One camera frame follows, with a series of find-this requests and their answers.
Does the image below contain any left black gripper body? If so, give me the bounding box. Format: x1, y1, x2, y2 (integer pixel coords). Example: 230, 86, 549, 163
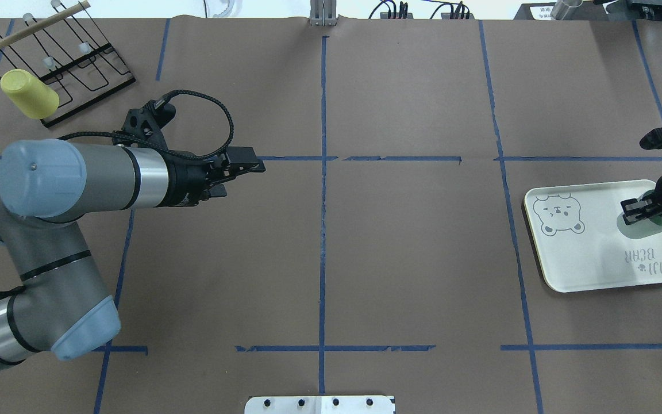
165, 155, 229, 207

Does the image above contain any green plastic cup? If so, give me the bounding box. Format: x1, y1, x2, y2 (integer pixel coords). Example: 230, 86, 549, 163
617, 213, 662, 239

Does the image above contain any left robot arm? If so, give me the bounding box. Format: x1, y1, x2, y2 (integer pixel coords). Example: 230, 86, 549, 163
0, 139, 265, 371

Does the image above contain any white bear print tray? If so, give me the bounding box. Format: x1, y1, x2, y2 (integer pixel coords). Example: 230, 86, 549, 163
524, 180, 662, 293

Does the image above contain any yellow plastic cup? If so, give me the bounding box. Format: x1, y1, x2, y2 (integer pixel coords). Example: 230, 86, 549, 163
0, 69, 60, 120

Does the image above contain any silver metal cylinder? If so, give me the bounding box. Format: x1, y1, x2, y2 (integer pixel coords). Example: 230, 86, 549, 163
550, 0, 583, 21

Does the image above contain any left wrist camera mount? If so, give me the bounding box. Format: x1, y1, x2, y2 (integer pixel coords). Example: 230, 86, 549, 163
112, 100, 176, 151

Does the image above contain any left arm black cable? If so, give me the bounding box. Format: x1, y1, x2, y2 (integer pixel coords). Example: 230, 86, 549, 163
0, 90, 234, 297

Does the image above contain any aluminium frame post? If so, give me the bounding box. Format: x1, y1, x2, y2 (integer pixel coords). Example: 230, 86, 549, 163
309, 0, 338, 27

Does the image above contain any black wire cup rack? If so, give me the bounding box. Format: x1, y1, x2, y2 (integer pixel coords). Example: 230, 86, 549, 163
0, 1, 136, 128

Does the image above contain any white metal base plate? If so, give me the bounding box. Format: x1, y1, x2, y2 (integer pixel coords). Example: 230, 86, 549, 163
244, 395, 397, 413

